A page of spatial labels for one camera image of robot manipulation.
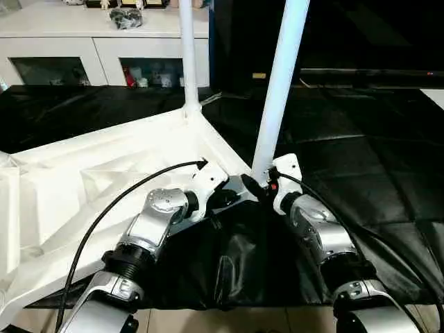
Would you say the white plastic table top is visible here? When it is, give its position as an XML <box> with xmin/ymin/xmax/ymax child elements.
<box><xmin>0</xmin><ymin>105</ymin><xmax>264</xmax><ymax>311</ymax></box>

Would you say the black plastic mat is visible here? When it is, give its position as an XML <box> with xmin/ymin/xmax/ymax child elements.
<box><xmin>0</xmin><ymin>83</ymin><xmax>444</xmax><ymax>309</ymax></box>

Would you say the white cabinet with glass doors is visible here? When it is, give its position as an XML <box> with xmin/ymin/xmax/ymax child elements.
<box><xmin>0</xmin><ymin>0</ymin><xmax>212</xmax><ymax>89</ymax></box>

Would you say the black bundle on cabinet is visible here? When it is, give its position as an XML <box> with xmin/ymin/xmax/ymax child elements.
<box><xmin>110</xmin><ymin>7</ymin><xmax>144</xmax><ymax>31</ymax></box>

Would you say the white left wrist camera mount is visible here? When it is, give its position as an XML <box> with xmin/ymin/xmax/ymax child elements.
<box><xmin>189</xmin><ymin>160</ymin><xmax>229</xmax><ymax>223</ymax></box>

